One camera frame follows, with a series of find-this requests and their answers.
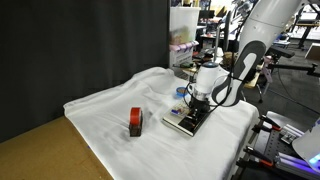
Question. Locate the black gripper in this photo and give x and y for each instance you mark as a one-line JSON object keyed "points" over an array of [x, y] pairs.
{"points": [[200, 104]]}

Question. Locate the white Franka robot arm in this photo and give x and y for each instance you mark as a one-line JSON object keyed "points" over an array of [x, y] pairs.
{"points": [[266, 20]]}

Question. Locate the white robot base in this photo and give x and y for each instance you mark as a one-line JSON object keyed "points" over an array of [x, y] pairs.
{"points": [[310, 143]]}

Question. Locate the black book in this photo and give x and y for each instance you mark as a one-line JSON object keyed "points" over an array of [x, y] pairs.
{"points": [[181, 128]]}

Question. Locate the blue bowl of cereal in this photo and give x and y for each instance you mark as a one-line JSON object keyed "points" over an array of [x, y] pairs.
{"points": [[180, 91]]}

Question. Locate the white cloth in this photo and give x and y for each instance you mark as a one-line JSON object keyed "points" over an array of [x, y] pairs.
{"points": [[160, 153]]}

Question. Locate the red tape in black dispenser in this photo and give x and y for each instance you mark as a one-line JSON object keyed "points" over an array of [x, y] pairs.
{"points": [[135, 120]]}

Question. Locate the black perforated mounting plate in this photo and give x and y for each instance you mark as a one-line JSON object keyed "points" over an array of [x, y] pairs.
{"points": [[275, 143]]}

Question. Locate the white plastic storage bin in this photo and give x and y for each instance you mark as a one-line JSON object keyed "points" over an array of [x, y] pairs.
{"points": [[183, 23]]}

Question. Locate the black curtain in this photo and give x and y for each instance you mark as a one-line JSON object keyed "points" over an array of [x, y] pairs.
{"points": [[83, 46]]}

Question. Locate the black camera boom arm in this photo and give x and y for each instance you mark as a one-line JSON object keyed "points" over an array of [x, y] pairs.
{"points": [[293, 66]]}

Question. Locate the aluminium rail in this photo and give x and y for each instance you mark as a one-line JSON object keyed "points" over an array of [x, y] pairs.
{"points": [[295, 164]]}

